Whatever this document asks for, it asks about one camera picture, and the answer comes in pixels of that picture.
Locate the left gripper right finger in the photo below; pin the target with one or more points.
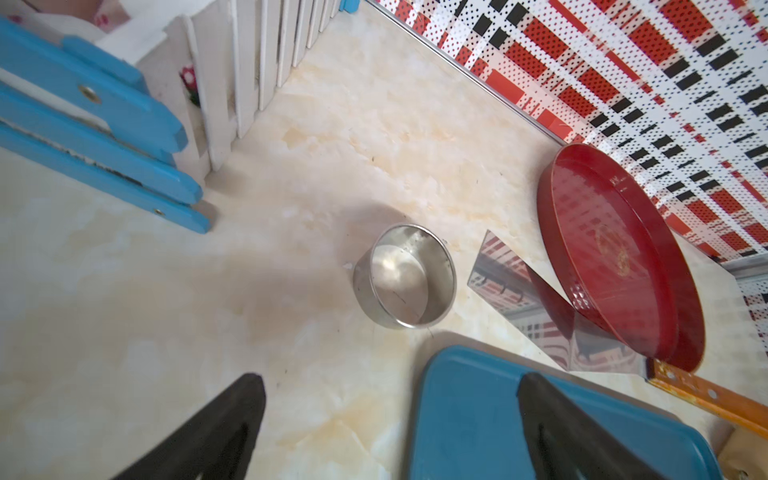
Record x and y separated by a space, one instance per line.
564 442

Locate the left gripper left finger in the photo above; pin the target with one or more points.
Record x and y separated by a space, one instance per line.
215 443

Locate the teal plastic tray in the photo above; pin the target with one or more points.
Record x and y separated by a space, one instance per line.
467 423

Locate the small glass bowl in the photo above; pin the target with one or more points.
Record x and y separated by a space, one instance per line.
406 279

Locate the wooden rolling pin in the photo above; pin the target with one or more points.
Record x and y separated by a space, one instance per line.
744 456

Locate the red round plate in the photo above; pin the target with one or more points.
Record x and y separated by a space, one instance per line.
617 260

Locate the blue white toy crib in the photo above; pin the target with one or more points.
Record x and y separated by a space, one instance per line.
143 99

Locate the knife with wooden handle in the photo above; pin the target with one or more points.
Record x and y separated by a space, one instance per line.
502 279

